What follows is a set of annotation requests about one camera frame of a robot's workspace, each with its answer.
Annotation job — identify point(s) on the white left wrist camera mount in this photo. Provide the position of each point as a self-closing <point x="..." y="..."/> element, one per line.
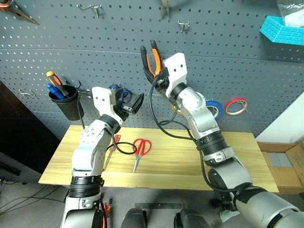
<point x="102" y="99"/>

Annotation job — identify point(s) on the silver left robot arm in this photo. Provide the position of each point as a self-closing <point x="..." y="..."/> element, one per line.
<point x="88" y="152"/>

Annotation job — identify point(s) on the turquoise brick pattern foam block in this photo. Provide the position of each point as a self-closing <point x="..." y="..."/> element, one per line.
<point x="280" y="32"/>

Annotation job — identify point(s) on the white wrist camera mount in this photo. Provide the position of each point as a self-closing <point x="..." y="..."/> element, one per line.
<point x="102" y="99"/>
<point x="177" y="69"/>

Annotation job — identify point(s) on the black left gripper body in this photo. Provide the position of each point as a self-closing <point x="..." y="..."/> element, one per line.
<point x="121" y="111"/>

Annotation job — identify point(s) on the black plastic cup holder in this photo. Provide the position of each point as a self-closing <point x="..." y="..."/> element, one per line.
<point x="67" y="107"/>

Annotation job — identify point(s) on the dark cabinet panel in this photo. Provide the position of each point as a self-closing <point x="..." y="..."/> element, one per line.
<point x="21" y="133"/>

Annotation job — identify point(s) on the brown cardboard box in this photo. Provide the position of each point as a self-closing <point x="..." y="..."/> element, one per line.
<point x="289" y="171"/>

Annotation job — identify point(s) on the dark grey metal pegboard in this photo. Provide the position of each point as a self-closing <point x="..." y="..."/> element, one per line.
<point x="99" y="54"/>

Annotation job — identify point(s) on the blue tape roll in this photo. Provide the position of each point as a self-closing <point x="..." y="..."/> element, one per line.
<point x="219" y="107"/>

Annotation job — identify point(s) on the orange and black screwdriver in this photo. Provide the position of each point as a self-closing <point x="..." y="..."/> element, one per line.
<point x="57" y="83"/>

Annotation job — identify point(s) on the dark rounded shape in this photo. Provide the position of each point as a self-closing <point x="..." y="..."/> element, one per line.
<point x="134" y="218"/>
<point x="190" y="219"/>

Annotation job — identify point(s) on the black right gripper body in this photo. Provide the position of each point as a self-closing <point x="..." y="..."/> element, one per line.
<point x="162" y="82"/>

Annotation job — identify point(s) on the red tape roll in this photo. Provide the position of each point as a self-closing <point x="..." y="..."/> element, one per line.
<point x="235" y="113"/>

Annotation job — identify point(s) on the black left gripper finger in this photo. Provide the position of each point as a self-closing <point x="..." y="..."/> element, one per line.
<point x="124" y="95"/>
<point x="137" y="103"/>

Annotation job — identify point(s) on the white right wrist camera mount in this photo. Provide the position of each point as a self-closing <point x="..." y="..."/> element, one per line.
<point x="177" y="69"/>

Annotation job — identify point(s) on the silver pegboard hook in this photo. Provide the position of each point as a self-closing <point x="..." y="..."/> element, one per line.
<point x="93" y="8"/>
<point x="184" y="25"/>
<point x="27" y="93"/>

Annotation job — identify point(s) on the clear plastic bag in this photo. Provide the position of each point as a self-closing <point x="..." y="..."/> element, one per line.
<point x="288" y="9"/>

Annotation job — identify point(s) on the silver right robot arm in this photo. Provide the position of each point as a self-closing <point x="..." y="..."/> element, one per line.
<point x="202" y="114"/>

